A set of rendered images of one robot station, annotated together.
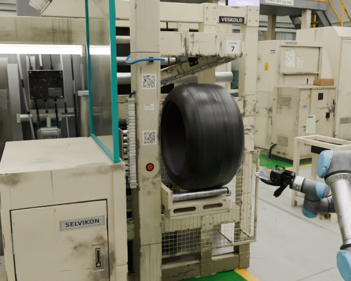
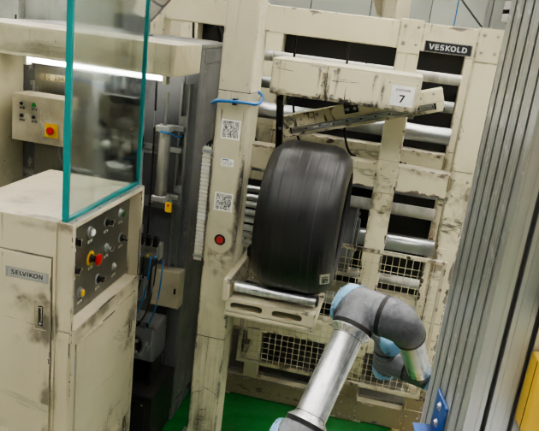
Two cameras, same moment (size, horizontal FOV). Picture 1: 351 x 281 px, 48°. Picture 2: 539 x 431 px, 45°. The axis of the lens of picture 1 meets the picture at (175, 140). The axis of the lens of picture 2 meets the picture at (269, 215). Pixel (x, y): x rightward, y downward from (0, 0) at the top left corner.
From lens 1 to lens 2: 131 cm
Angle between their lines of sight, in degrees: 30
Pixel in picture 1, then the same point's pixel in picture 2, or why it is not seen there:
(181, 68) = (330, 115)
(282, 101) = not seen: outside the picture
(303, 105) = not seen: outside the picture
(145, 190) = (210, 268)
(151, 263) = (208, 361)
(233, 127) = (312, 217)
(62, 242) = (8, 287)
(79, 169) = (27, 219)
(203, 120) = (271, 197)
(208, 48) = (359, 92)
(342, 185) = (336, 339)
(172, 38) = (306, 71)
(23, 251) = not seen: outside the picture
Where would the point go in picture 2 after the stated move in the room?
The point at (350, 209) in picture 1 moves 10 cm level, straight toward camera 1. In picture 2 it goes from (322, 372) to (291, 380)
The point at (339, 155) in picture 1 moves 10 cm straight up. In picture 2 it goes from (357, 297) to (363, 263)
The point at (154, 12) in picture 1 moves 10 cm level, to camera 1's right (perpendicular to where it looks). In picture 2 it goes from (247, 39) to (270, 43)
